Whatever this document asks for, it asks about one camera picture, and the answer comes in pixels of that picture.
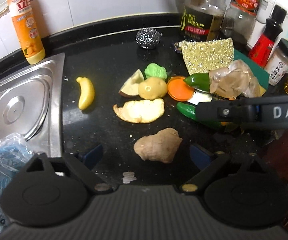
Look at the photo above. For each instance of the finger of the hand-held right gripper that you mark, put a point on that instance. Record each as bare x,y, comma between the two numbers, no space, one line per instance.
224,111

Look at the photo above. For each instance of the blue basket with plastic liner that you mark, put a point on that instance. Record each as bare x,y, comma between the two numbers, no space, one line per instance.
1,160

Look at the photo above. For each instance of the ginger root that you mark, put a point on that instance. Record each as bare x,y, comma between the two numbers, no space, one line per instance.
159,143

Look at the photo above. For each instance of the gold glitter sponge cloth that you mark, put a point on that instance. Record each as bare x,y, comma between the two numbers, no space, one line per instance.
206,55

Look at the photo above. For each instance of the toy mushroom half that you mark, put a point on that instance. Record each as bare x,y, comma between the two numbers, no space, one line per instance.
131,85

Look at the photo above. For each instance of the toy potato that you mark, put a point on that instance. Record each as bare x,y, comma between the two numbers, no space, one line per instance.
152,88

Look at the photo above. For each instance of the tiny white peel scrap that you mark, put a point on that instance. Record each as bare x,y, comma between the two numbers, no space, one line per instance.
129,177

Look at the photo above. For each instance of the stainless steel sink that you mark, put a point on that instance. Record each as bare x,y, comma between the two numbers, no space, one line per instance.
21,80

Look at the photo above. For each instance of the spice jar black lid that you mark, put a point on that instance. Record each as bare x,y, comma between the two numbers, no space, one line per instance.
279,65

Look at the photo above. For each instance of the small foil wrapper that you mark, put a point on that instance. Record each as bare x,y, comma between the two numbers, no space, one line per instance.
177,48

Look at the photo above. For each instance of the orange dish soap bottle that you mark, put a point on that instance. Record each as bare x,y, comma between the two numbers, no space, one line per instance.
27,30

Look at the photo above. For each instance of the green toy cabbage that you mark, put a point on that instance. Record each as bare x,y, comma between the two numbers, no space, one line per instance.
155,71

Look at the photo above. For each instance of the large soy sauce bottle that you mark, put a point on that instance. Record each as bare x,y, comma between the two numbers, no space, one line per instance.
244,7

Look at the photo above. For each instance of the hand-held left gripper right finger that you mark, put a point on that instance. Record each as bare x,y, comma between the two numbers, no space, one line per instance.
201,155

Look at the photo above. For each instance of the green yellow sponge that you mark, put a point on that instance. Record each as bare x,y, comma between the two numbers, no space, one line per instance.
249,62

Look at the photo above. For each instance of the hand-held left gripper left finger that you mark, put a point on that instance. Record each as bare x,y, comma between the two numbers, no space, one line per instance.
92,152

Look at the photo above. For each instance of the yellow toy banana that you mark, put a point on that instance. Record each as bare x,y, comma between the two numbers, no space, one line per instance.
86,95

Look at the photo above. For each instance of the clear oil bottle dark label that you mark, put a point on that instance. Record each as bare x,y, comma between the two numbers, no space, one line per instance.
199,17

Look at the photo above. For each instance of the crumpled bag with brown crumbs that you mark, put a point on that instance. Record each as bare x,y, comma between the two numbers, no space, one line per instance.
234,80

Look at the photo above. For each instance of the green toy pepper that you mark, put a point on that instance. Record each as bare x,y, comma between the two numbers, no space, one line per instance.
199,81

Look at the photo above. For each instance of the steel sink cover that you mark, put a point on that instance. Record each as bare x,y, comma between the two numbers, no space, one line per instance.
16,105

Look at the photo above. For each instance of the steel wool scrubber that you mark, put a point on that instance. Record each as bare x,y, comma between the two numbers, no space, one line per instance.
147,38

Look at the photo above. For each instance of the green toy cucumber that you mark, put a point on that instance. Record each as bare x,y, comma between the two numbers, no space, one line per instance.
186,110

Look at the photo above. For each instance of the dark sauce bottle red label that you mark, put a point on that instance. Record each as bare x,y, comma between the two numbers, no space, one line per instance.
264,47

